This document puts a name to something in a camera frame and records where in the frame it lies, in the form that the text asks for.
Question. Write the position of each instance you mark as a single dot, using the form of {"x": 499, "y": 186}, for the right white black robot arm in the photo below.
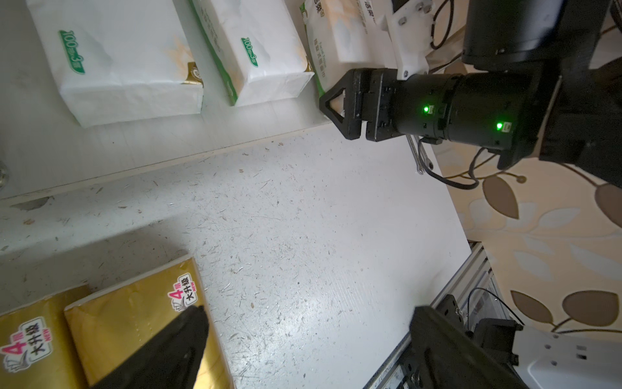
{"x": 532, "y": 91}

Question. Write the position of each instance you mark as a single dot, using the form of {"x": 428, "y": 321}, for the silver wrench left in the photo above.
{"x": 413, "y": 155}

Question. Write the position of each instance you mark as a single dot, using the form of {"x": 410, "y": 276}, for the white two-tier shelf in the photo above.
{"x": 46, "y": 152}

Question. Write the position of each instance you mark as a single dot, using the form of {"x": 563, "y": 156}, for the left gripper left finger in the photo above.
{"x": 171, "y": 359}

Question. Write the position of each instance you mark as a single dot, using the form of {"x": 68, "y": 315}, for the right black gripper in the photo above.
{"x": 418, "y": 106}

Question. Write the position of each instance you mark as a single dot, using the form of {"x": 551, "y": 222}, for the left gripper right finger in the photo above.
{"x": 447, "y": 358}

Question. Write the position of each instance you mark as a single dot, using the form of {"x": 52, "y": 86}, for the white tissue pack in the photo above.
{"x": 256, "y": 48}
{"x": 119, "y": 61}
{"x": 342, "y": 35}

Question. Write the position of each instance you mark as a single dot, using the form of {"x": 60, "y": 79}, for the gold tissue pack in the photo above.
{"x": 37, "y": 349}
{"x": 108, "y": 326}

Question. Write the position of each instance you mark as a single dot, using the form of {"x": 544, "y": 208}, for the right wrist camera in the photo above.
{"x": 398, "y": 40}

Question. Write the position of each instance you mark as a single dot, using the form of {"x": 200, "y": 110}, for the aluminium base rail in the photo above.
{"x": 470, "y": 296}

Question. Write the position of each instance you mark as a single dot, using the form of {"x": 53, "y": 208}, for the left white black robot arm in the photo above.
{"x": 498, "y": 354}

